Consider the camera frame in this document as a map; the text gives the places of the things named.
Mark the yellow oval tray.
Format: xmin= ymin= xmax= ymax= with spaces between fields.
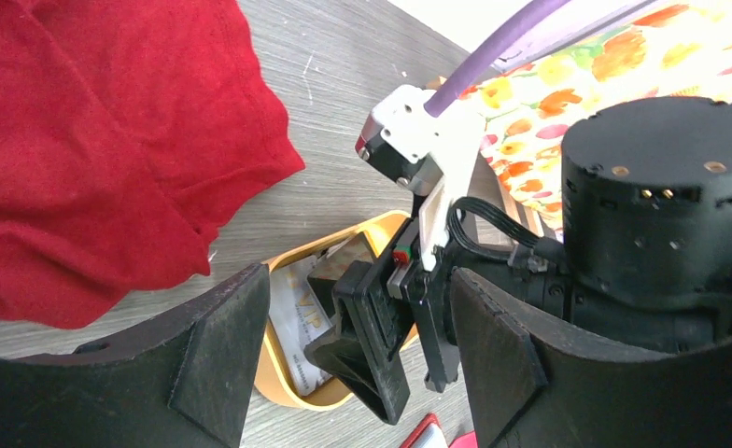
xmin=255 ymin=210 xmax=409 ymax=412

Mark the red cloth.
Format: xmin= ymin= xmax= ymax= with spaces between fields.
xmin=0 ymin=1 xmax=304 ymax=329

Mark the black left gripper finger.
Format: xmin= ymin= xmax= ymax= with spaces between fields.
xmin=0 ymin=263 xmax=270 ymax=447

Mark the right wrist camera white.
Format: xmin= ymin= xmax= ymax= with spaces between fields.
xmin=355 ymin=85 xmax=486 ymax=272

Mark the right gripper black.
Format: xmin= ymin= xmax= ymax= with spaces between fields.
xmin=303 ymin=216 xmax=732 ymax=448

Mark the red card holder wallet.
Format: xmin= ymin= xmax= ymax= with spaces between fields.
xmin=400 ymin=413 xmax=478 ymax=448

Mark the floral fabric bag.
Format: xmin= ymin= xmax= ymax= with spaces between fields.
xmin=458 ymin=1 xmax=732 ymax=235

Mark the white VIP card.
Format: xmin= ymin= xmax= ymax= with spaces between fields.
xmin=269 ymin=256 xmax=331 ymax=397

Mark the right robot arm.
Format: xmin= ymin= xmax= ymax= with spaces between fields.
xmin=305 ymin=97 xmax=732 ymax=447

